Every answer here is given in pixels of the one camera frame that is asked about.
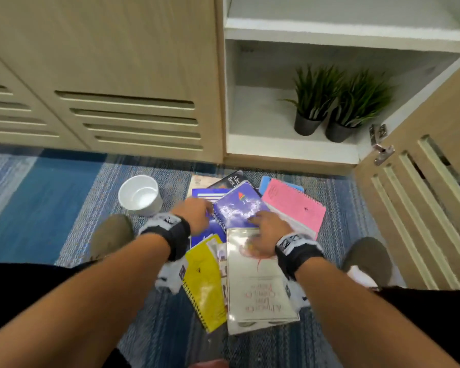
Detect light blue spiral notebook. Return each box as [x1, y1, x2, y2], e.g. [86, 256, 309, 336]
[259, 175, 306, 196]

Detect person's right white sock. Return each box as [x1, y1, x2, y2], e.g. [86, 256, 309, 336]
[347, 265, 380, 290]

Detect person's right forearm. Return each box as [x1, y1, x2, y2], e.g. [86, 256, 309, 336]
[295, 256, 460, 368]

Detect yellow spiral notebook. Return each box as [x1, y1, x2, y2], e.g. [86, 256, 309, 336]
[182, 233, 227, 334]

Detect black cover book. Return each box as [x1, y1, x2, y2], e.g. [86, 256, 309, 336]
[208, 170, 250, 190]

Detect person's right brown shoe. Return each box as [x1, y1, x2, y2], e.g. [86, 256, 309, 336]
[341, 236, 393, 286]

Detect pink spiral notebook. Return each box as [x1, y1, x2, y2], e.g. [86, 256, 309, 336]
[260, 178, 327, 240]

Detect person's right hand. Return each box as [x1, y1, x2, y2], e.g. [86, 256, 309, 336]
[247, 210, 294, 259]

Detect beige wooden cabinet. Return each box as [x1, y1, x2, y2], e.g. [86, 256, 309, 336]
[214, 0, 460, 177]

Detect white cup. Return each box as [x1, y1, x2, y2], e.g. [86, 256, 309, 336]
[118, 174, 164, 217]

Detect black wrist strap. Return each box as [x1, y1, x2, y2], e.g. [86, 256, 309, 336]
[274, 232, 326, 281]
[137, 212, 191, 262]

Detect beige paperback book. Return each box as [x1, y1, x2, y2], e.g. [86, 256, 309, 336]
[187, 174, 223, 200]

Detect cream cookbook with bowl picture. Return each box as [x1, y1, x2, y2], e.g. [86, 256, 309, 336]
[226, 227, 301, 336]

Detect metal door hinge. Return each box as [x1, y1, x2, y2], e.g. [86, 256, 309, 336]
[369, 124, 396, 167]

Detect person's left forearm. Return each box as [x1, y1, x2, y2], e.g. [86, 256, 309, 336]
[0, 233, 171, 368]

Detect person's left hand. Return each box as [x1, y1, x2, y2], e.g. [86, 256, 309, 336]
[170, 198, 214, 236]

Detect slatted wooden cabinet door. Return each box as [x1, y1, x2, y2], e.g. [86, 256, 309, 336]
[0, 0, 225, 164]
[0, 45, 89, 152]
[352, 53, 460, 292]

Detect dark blue spiral notebook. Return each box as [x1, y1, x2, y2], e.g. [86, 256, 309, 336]
[213, 180, 271, 233]
[190, 187, 231, 249]

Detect artificial grass plant black pot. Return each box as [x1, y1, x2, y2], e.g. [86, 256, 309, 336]
[325, 68, 394, 144]
[280, 64, 344, 136]

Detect person's left brown shoe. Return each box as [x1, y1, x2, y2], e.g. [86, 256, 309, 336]
[90, 214, 135, 261]

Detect person's black trousers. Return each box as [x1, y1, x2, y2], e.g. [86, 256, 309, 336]
[0, 262, 460, 368]

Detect person's brown shoe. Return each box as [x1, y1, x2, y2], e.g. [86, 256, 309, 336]
[341, 236, 393, 286]
[90, 214, 135, 261]

